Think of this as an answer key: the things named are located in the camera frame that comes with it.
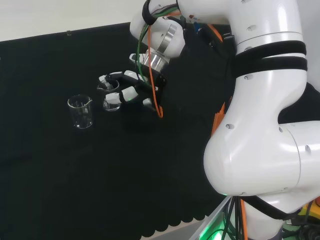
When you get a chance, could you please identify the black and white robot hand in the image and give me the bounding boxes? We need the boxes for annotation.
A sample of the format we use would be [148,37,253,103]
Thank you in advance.
[98,70,167,112]

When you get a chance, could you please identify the clear glass beaker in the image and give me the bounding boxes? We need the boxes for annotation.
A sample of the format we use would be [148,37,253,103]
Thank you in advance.
[96,79,123,112]

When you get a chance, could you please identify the clear beaker with white graduations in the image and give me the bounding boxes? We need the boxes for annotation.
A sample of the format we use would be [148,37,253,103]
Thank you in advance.
[66,94,95,130]

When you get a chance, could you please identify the black cloth with scalloped edge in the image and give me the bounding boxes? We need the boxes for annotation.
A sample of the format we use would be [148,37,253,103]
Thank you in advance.
[0,21,320,238]

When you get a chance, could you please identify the yellow stop button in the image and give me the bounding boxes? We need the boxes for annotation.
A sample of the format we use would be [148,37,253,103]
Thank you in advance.
[297,197,320,223]

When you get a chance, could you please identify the orange cable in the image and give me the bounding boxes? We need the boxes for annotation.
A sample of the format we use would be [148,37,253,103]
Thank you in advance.
[238,199,249,240]
[146,23,164,119]

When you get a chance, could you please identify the green cable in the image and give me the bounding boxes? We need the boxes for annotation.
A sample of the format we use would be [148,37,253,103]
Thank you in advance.
[136,9,181,85]

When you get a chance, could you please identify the metal base plate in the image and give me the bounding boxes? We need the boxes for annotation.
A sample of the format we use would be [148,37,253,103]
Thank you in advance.
[191,196,235,240]

